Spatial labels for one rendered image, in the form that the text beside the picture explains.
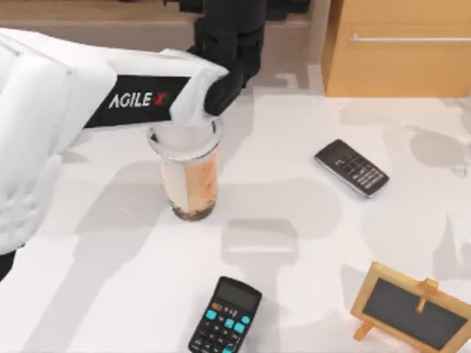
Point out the wooden drawer front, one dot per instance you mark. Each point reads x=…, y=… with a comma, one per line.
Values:
x=397, y=18

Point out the wooden cupboard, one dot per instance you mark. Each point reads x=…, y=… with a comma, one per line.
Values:
x=386, y=82

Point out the clear cup of milk tea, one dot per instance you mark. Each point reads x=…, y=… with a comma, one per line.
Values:
x=195, y=176

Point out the black calculator with cyan keys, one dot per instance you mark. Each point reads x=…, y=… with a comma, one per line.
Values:
x=228, y=316

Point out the wooden framed blackboard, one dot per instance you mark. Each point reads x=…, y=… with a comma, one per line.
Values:
x=401, y=312

